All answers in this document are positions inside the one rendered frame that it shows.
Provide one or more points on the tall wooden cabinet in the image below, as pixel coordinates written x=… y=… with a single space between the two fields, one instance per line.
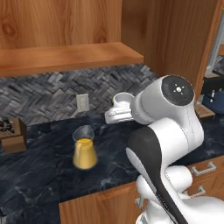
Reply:
x=178 y=38

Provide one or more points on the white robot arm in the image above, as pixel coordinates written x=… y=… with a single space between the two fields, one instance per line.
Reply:
x=172 y=137

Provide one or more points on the wooden drawer front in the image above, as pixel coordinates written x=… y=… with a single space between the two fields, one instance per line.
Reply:
x=217 y=170
x=214 y=189

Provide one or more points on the glass pitcher with orange juice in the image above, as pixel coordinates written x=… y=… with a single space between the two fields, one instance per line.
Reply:
x=85 y=156

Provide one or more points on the black coffee machine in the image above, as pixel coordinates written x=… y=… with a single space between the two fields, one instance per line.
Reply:
x=211 y=83

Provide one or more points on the wooden base cupboard door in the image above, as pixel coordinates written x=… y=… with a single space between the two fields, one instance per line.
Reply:
x=99 y=205

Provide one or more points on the brown box with black print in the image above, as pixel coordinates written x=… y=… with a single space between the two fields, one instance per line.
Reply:
x=13 y=137

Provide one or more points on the wooden slatted board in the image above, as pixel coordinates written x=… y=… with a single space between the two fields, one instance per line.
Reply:
x=204 y=111

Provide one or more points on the wooden wall cupboard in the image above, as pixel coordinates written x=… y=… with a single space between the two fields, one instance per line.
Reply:
x=64 y=55

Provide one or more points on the dark blue appliance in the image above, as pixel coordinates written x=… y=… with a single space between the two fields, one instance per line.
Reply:
x=215 y=103

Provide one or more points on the white wall outlet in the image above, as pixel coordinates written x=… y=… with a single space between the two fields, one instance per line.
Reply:
x=82 y=102

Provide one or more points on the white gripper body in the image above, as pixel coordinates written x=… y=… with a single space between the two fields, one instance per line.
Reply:
x=119 y=115

